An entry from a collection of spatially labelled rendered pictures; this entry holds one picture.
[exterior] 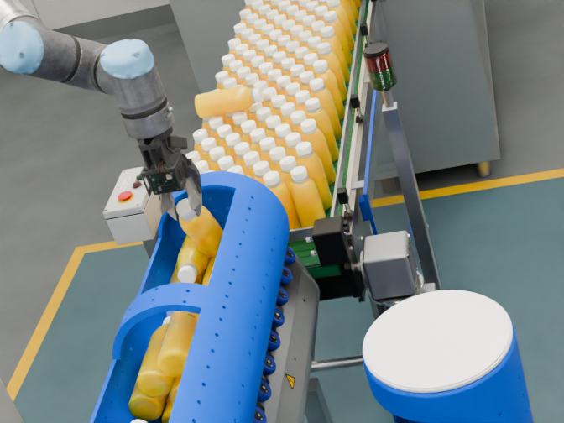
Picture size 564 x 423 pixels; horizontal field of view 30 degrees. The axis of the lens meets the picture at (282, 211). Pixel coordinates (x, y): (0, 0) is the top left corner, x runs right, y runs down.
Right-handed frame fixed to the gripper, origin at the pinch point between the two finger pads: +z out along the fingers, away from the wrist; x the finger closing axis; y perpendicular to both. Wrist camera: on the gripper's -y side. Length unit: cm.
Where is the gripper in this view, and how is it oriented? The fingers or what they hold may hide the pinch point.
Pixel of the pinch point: (186, 210)
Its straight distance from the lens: 211.6
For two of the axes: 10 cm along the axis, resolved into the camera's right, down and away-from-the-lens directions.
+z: 2.5, 8.2, 5.1
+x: 9.6, -1.5, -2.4
